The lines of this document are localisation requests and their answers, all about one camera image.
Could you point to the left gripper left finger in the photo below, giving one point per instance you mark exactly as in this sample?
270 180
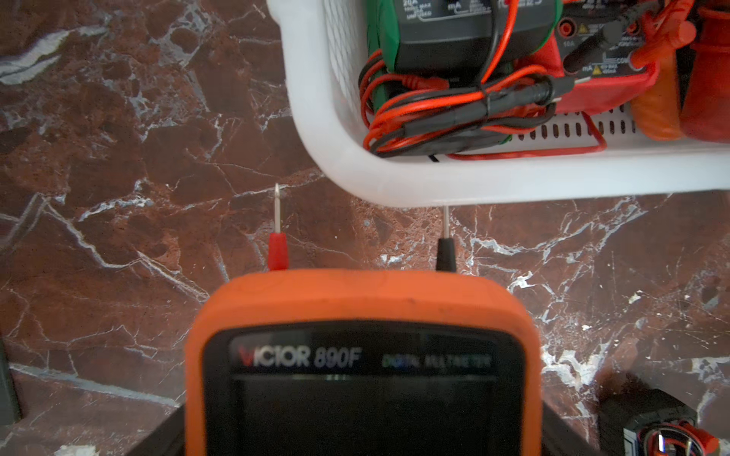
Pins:
166 440

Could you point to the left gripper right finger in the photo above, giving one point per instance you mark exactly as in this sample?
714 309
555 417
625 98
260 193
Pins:
559 439

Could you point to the small black red multimeter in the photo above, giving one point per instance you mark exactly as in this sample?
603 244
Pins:
652 422

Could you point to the orange Victor multimeter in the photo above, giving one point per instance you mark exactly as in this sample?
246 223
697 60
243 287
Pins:
355 362

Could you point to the orange black multimeter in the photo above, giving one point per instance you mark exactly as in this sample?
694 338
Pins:
657 111

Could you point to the green multimeter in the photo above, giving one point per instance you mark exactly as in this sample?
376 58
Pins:
456 39

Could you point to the large red multimeter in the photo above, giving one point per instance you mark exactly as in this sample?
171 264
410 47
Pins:
705 114

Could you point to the white plastic perforated basket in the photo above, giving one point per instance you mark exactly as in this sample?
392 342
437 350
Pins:
324 49

